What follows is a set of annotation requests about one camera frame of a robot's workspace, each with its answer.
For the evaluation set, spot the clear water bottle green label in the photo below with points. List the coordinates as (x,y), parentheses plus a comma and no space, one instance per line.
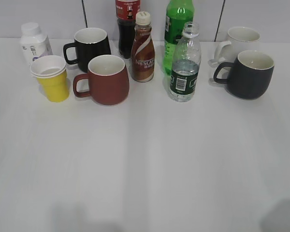
(186,64)

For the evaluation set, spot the yellow paper cup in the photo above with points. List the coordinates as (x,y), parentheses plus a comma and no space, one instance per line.
(50,72)

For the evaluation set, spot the red-brown ceramic mug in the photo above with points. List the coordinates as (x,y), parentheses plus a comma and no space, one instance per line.
(108,81)

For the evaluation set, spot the Nescafe coffee bottle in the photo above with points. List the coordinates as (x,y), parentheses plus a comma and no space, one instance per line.
(143,52)

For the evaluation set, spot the black ceramic mug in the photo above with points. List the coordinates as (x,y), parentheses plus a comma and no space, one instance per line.
(88,43)

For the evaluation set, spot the cola bottle red label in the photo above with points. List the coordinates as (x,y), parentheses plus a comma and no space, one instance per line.
(126,11)

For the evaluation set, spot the green soda bottle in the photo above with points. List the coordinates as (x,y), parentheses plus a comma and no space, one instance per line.
(178,12)

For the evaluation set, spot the dark navy ceramic mug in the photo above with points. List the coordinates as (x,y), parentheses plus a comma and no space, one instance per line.
(249,75)

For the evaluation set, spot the white ceramic mug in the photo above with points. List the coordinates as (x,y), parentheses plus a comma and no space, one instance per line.
(238,39)

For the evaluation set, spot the white yogurt drink carton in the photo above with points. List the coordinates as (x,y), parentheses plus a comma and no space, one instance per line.
(34,42)

